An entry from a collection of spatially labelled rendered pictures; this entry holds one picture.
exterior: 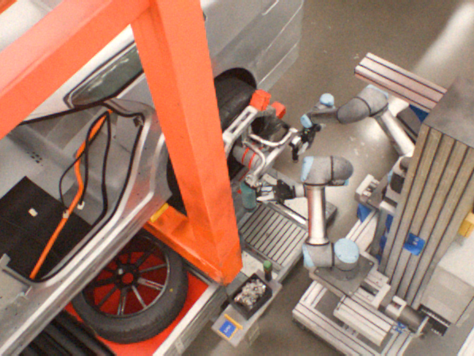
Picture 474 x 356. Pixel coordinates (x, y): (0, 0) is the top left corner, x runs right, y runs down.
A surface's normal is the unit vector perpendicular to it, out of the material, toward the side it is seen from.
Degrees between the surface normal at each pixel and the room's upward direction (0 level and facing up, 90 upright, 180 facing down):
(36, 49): 0
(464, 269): 0
